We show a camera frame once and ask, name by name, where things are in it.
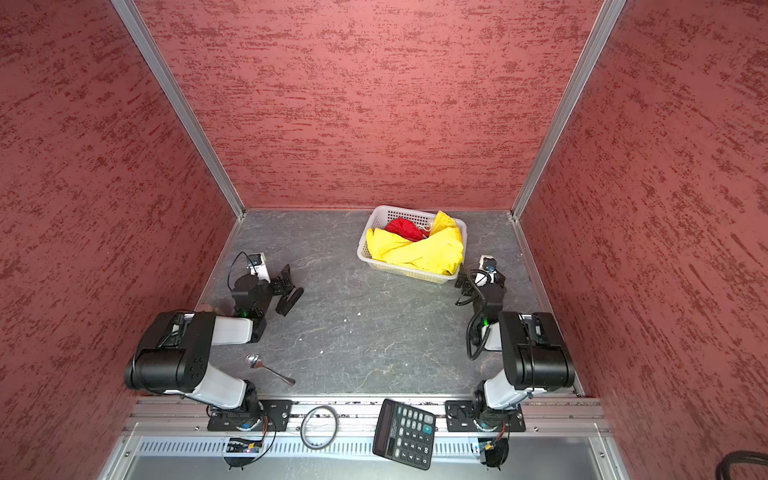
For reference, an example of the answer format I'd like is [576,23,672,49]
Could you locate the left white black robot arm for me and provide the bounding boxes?
[124,261,303,432]

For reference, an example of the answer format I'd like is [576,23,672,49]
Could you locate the left aluminium corner post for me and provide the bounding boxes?
[111,0,247,220]

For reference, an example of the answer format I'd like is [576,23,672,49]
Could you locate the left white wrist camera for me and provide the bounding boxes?
[246,253,271,282]

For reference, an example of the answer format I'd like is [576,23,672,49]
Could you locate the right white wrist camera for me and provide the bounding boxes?
[479,255,497,274]

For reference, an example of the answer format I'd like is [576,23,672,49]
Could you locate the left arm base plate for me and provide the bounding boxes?
[207,399,294,433]

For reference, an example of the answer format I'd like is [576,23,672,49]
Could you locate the aluminium front frame rail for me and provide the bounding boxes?
[100,394,629,479]

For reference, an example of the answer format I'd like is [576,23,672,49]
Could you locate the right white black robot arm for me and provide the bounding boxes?
[456,267,576,432]

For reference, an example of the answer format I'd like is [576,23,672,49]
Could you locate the circuit board with wires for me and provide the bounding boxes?
[223,414,277,470]
[478,423,509,470]

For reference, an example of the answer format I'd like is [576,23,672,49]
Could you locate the right circuit board with wires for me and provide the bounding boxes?
[478,423,509,470]

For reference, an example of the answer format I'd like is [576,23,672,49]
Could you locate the grey ring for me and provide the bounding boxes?
[299,405,340,451]

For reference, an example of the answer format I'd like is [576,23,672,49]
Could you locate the right aluminium corner post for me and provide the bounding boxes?
[510,0,626,222]

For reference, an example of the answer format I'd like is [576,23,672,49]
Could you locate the left circuit board with wires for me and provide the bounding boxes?
[223,414,277,470]

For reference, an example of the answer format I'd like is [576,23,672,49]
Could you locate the yellow shorts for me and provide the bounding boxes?
[365,209,466,277]

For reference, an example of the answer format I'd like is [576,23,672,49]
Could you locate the metal spoon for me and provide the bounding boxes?
[245,353,296,387]

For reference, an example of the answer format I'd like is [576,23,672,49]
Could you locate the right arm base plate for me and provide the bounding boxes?
[445,400,526,434]

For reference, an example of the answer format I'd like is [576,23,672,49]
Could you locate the red shorts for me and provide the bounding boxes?
[385,218,429,242]

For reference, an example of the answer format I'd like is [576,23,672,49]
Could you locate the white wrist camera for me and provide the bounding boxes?
[246,253,271,282]
[479,255,497,274]

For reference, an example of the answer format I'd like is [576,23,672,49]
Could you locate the black calculator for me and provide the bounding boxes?
[372,399,437,471]

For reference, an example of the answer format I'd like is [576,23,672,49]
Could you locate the black cable bundle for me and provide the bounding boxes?
[715,450,768,480]

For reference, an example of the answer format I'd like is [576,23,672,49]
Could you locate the aluminium corner post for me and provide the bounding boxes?
[510,0,626,222]
[111,0,247,220]

